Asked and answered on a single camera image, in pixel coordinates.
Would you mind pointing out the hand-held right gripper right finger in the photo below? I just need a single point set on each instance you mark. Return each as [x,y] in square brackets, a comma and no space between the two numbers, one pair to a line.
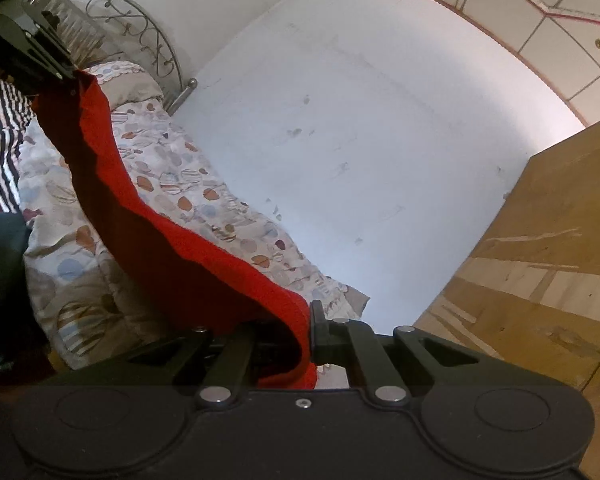
[317,340]

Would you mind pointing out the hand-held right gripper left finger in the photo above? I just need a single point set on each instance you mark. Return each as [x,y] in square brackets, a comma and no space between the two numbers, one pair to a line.
[240,350]

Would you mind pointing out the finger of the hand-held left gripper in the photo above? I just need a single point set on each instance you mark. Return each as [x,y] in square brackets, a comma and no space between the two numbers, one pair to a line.
[50,55]
[27,80]

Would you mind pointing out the red knit dress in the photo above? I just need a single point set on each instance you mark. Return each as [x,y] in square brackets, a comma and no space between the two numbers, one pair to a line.
[180,260]

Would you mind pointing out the striped bed sheet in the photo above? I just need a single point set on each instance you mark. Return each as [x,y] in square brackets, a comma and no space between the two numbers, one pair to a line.
[5,125]

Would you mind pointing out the patterned grey pillow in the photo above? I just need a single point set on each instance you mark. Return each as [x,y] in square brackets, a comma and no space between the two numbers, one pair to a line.
[130,87]

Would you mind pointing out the patterned white duvet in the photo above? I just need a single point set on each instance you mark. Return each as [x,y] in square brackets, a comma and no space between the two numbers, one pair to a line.
[205,180]

